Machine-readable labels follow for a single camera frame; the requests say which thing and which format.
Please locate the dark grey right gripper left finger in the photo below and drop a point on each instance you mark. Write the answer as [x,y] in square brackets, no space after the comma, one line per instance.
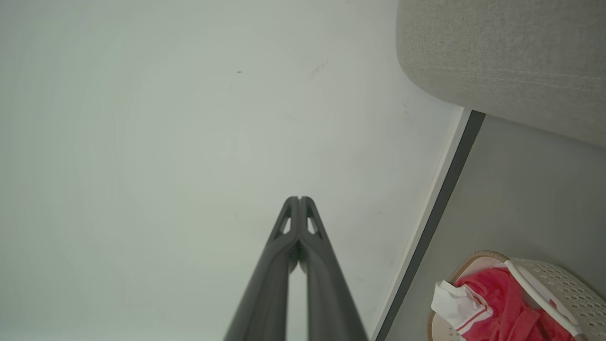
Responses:
[265,293]

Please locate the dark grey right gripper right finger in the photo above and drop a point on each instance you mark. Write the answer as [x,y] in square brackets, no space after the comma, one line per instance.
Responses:
[329,293]

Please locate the red and white jersey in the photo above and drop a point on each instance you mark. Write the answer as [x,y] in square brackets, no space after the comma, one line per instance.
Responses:
[502,308]

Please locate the white perforated laundry basket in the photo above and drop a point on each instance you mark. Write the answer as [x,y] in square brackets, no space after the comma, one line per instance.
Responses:
[554,289]

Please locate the dark grey baseboard strip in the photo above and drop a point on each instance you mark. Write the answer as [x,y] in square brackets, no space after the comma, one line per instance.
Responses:
[433,222]

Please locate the grey fabric sofa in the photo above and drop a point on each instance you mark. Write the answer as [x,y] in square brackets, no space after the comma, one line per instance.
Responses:
[511,57]

